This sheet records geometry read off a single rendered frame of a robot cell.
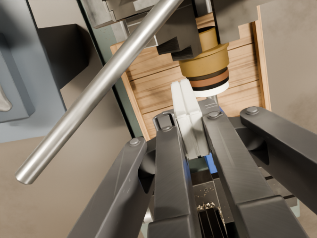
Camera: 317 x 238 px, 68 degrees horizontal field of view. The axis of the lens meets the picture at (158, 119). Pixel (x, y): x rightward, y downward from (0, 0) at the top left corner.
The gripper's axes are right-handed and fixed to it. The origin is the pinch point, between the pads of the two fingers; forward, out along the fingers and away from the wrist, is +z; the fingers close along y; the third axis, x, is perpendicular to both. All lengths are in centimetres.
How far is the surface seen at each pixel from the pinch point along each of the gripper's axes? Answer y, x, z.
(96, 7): -7.3, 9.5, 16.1
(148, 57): -6.1, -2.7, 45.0
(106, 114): -54, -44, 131
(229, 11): 10.0, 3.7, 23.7
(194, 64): 2.9, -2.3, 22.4
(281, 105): 63, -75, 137
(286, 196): 22, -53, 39
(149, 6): -1.0, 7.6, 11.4
